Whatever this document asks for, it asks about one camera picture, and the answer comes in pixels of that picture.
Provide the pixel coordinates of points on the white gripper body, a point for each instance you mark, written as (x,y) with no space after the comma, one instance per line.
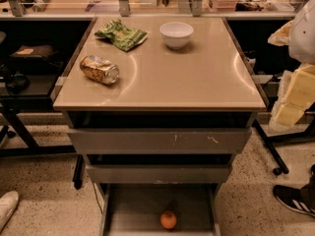
(303,36)

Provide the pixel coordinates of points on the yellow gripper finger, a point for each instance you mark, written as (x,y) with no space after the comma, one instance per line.
(295,95)

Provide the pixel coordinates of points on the orange fruit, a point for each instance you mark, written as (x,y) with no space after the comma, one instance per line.
(168,219)

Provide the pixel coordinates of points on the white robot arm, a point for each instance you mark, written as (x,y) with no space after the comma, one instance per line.
(301,46)

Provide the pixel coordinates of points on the grey drawer cabinet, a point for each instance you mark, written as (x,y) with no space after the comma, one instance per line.
(205,85)

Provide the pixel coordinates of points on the top grey drawer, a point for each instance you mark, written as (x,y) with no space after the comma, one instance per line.
(159,141)

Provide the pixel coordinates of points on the grey drawer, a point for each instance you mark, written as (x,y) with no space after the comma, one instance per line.
(159,141)
(136,174)

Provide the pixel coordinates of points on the open bottom drawer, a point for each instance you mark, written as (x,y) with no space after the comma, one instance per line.
(134,210)

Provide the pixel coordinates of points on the middle grey drawer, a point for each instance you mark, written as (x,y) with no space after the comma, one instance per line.
(136,174)

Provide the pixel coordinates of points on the white ceramic bowl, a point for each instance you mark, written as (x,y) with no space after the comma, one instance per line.
(176,35)

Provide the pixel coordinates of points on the black striped sneaker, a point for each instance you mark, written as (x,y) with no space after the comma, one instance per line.
(295,199)

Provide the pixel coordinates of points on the green chip bag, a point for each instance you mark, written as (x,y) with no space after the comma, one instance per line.
(120,36)

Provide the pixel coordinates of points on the crushed gold soda can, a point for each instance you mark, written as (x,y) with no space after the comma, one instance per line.
(99,69)

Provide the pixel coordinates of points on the black bag on shelf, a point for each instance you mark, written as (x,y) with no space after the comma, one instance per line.
(31,58)

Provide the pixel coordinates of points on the black headphones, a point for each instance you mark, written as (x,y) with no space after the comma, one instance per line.
(16,83)

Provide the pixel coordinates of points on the white shoe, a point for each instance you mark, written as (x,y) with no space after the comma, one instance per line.
(8,204)

